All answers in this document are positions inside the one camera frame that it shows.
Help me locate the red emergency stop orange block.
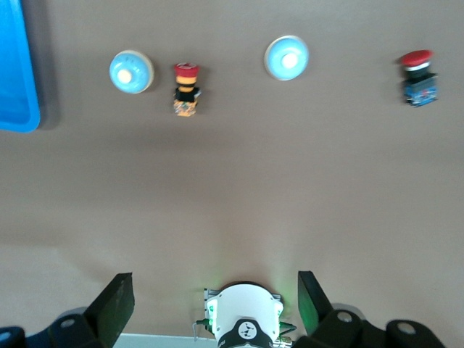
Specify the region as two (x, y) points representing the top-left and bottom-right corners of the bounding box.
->
(172, 62), (202, 117)

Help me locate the red pushbutton blue block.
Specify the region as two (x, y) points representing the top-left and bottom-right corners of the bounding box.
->
(397, 49), (439, 109)

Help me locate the blue plastic tray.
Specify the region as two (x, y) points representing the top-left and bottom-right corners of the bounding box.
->
(0, 0), (41, 134)

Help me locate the blue dome call bell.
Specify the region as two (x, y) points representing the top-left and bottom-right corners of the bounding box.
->
(109, 49), (155, 95)
(263, 35), (310, 82)

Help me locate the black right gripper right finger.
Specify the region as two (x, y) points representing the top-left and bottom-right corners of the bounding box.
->
(291, 270), (449, 348)

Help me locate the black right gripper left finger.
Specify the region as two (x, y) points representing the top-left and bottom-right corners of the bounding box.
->
(0, 272), (136, 348)

